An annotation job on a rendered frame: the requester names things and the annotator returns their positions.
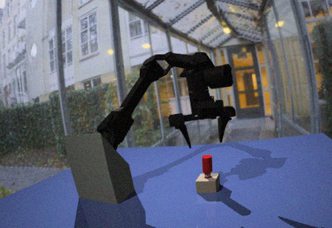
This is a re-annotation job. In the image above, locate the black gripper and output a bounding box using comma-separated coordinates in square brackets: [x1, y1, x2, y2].
[169, 90, 236, 148]

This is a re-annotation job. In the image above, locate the brown square block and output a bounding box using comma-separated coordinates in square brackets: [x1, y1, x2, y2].
[196, 173, 220, 193]

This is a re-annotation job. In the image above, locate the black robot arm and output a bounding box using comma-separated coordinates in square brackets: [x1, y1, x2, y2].
[97, 51, 233, 150]

